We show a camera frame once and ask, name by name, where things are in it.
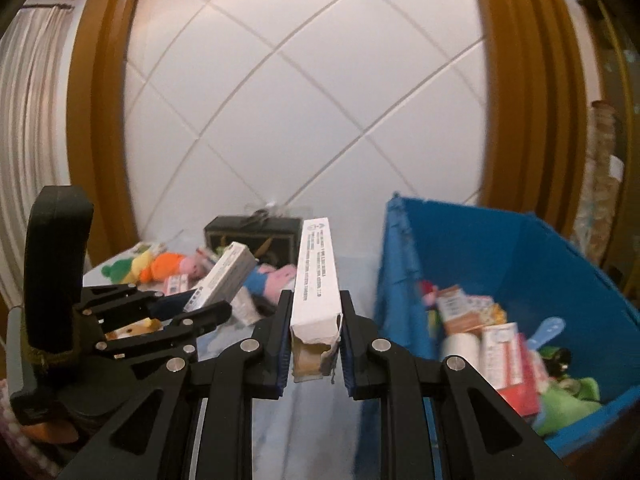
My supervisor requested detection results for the yellow green plush toy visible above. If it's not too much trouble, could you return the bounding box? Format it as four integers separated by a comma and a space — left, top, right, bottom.
102, 252, 156, 285

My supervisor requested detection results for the patterned fabric roll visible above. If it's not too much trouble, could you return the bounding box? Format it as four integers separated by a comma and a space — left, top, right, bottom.
572, 101, 626, 266

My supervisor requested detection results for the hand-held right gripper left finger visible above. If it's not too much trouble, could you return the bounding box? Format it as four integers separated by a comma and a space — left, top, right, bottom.
57, 289, 295, 480

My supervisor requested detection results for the wooden door frame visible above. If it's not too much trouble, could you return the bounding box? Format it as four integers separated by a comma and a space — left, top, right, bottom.
66, 0, 146, 266
467, 0, 588, 261

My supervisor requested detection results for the black gift box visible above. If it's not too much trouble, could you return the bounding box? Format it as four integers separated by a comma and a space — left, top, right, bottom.
204, 212, 303, 266

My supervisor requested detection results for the orange plush toy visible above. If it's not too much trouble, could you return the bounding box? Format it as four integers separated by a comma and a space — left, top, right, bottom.
140, 252, 211, 283

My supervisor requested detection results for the red plush toy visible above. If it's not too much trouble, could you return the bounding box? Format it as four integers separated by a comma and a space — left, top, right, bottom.
420, 280, 443, 308

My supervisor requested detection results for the tall red white carton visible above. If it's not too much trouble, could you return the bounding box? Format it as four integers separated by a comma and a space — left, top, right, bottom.
480, 322, 542, 417

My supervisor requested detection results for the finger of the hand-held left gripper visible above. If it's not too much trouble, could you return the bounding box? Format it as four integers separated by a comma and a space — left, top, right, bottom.
74, 283, 166, 322
94, 301, 234, 362

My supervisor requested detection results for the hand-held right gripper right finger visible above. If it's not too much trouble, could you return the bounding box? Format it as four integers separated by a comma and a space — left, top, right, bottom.
339, 289, 576, 480

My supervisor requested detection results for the pile of red white boxes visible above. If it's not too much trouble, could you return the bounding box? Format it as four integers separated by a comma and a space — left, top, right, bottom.
132, 241, 266, 327

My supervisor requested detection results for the pink pig plush toy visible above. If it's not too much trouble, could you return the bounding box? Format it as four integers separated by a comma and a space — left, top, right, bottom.
242, 262, 298, 306

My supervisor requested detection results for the blue three-arm boomerang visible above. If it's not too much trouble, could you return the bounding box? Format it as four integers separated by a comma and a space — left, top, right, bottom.
525, 316, 565, 351

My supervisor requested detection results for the blue plastic storage bin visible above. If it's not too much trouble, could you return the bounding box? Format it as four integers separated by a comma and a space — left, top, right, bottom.
355, 192, 640, 480

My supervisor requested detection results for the white rectangular box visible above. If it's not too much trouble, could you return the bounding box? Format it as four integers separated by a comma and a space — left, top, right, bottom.
182, 241, 258, 313

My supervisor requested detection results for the white curtain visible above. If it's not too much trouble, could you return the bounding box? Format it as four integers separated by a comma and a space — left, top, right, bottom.
0, 5, 76, 311

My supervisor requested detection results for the white paper roll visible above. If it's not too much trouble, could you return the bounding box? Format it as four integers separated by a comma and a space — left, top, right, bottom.
442, 332, 483, 366

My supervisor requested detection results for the long white box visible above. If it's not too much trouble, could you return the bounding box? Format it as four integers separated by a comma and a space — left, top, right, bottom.
289, 216, 343, 383

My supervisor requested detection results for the orange white box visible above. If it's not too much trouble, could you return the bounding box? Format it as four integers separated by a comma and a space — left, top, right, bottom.
436, 285, 481, 333

